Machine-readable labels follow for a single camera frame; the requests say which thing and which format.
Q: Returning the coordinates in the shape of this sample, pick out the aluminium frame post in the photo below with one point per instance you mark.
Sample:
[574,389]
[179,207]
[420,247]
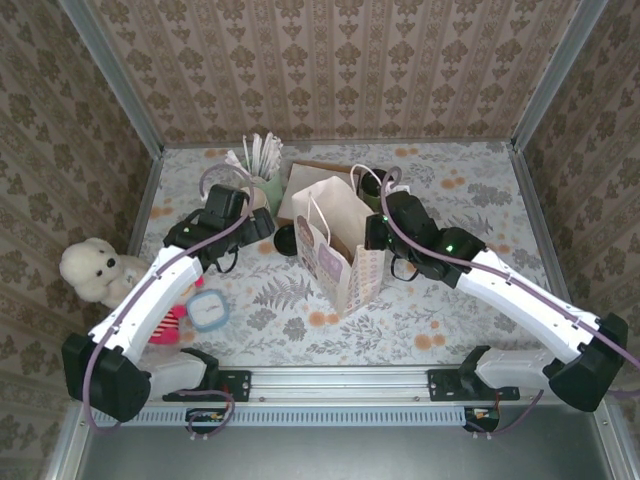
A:
[560,70]
[112,70]

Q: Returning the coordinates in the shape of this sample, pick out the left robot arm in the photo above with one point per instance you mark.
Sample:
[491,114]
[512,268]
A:
[150,295]

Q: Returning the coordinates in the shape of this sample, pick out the thin white stir stick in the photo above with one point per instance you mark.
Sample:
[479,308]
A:
[245,150]

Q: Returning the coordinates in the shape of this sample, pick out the white teddy bear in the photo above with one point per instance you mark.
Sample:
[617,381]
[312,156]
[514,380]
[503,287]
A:
[90,265]

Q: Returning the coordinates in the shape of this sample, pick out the aluminium mounting rail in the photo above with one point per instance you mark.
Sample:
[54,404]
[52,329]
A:
[340,385]

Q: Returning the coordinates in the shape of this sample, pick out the aluminium table side rail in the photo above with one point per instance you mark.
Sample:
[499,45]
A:
[534,200]
[146,200]

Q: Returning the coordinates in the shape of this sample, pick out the floral tablecloth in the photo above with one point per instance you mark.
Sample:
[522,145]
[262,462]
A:
[300,345]

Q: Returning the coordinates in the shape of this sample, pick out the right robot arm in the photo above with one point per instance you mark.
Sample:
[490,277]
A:
[530,305]

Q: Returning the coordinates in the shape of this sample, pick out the brown cardboard napkin box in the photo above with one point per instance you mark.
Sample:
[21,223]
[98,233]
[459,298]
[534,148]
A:
[283,204]

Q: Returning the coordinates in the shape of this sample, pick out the white printed paper bag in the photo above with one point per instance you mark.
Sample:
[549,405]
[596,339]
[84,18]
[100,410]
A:
[325,210]

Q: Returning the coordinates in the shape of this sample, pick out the green straw holder cup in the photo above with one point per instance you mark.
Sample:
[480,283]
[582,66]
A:
[272,195]

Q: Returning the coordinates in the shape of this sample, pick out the white sugar stick packet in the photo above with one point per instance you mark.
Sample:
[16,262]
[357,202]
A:
[234,160]

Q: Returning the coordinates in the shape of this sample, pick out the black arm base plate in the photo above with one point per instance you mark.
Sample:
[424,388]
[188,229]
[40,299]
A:
[445,385]
[235,385]

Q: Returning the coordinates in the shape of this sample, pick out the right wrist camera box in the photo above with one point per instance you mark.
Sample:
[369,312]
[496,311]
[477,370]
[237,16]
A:
[400,189]

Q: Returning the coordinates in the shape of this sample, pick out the grey metal sheet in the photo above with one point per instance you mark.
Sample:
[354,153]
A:
[340,455]

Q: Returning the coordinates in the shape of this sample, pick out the aluminium table rear rail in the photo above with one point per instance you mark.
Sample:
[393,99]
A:
[450,142]

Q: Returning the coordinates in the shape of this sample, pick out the blue white alarm clock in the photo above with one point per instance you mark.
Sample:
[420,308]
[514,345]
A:
[207,310]

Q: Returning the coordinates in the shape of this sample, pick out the black plastic cup lid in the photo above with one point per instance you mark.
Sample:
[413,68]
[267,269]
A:
[374,182]
[286,241]

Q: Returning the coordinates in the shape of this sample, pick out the pink striped plush doll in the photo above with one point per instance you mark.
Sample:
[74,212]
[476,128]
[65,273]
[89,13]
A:
[167,332]

